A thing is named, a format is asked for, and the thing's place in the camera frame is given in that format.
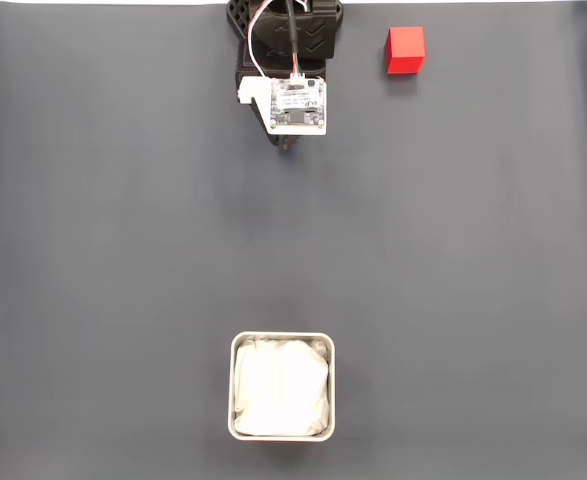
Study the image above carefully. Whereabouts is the black camera cable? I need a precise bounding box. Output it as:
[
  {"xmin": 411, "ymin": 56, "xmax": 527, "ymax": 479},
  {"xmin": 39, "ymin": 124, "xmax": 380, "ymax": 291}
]
[{"xmin": 283, "ymin": 0, "xmax": 301, "ymax": 77}]

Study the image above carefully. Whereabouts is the blue-grey table mat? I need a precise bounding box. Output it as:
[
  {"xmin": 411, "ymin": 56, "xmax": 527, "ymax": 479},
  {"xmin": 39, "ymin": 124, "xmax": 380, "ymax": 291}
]
[{"xmin": 0, "ymin": 3, "xmax": 587, "ymax": 480}]

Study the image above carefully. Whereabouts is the white square box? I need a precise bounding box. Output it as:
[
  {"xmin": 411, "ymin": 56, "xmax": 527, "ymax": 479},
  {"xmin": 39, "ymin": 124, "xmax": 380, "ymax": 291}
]
[{"xmin": 227, "ymin": 329, "xmax": 336, "ymax": 443}]

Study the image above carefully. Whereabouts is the white crumpled cloth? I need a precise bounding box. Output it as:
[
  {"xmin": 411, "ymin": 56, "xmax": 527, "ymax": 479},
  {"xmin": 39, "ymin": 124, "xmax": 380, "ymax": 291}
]
[{"xmin": 233, "ymin": 338, "xmax": 331, "ymax": 437}]

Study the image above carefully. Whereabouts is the white servo wire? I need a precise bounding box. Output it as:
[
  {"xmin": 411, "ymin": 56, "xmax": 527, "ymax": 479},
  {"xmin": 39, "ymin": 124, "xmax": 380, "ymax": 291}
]
[{"xmin": 244, "ymin": 0, "xmax": 275, "ymax": 80}]

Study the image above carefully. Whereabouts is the red cube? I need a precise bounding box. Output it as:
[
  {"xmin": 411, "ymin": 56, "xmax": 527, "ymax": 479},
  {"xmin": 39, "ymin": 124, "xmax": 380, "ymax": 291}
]
[{"xmin": 385, "ymin": 25, "xmax": 427, "ymax": 76}]

